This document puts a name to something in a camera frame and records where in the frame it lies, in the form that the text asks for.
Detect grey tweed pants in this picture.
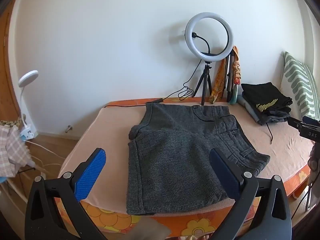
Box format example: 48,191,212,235
126,103,270,215

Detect green white striped pillow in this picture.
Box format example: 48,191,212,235
280,51,319,120

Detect black folded clothes stack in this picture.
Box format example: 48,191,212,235
238,82,293,126

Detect orange floral bed sheet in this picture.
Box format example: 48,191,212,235
53,97,313,239

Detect checkered cloth on chair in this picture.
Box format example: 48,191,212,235
1,125,31,178

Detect colourful doll figure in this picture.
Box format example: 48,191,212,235
229,61,241,105

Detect white clip desk lamp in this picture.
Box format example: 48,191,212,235
17,70,39,141

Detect orange patterned scarf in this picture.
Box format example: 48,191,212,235
209,46,240,103

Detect black tripod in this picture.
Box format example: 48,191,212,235
192,61,213,106

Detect black power cable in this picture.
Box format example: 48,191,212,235
103,60,203,108

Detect white ring light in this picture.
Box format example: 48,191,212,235
184,12,234,62

